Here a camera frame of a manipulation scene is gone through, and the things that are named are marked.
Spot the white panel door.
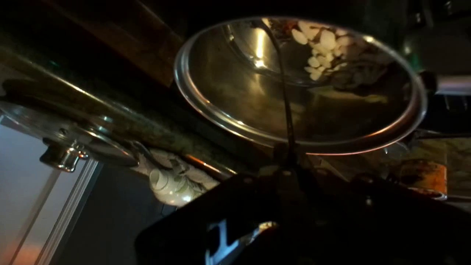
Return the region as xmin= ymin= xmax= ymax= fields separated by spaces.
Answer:
xmin=0 ymin=122 xmax=103 ymax=265

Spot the steel mixing bowl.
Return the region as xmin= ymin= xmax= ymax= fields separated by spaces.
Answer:
xmin=172 ymin=14 xmax=428 ymax=157

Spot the rolled white green-print towel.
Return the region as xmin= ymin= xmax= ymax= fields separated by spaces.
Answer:
xmin=130 ymin=145 xmax=220 ymax=207

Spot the glass pot lid with knob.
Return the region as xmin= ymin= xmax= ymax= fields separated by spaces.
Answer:
xmin=0 ymin=88 xmax=144 ymax=175

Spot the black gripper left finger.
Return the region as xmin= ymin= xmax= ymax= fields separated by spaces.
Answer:
xmin=133 ymin=163 xmax=295 ymax=265

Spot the pale pasta pile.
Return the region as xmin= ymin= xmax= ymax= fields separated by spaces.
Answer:
xmin=286 ymin=19 xmax=356 ymax=83

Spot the small orange cup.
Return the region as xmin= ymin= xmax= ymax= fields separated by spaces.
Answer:
xmin=392 ymin=156 xmax=448 ymax=201

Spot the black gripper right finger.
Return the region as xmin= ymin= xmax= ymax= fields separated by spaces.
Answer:
xmin=288 ymin=163 xmax=471 ymax=265

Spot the metal spoon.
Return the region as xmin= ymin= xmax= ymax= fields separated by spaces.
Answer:
xmin=253 ymin=17 xmax=301 ymax=166

